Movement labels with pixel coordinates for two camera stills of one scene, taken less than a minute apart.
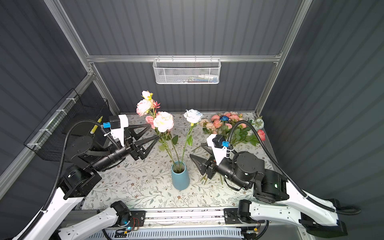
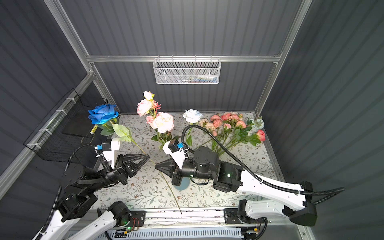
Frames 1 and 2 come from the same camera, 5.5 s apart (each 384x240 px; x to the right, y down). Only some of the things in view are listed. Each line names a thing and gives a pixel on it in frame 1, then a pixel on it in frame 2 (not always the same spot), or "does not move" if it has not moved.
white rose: (192, 116) does not move
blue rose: (224, 118) to (105, 115)
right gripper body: (213, 166) to (189, 170)
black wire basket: (46, 142) does not move
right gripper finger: (200, 163) to (167, 167)
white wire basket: (184, 71) does not move
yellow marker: (95, 126) does not move
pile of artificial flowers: (245, 130) does not move
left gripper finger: (131, 128) to (135, 160)
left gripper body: (130, 149) to (120, 171)
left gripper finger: (142, 151) to (133, 163)
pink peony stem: (162, 123) does not move
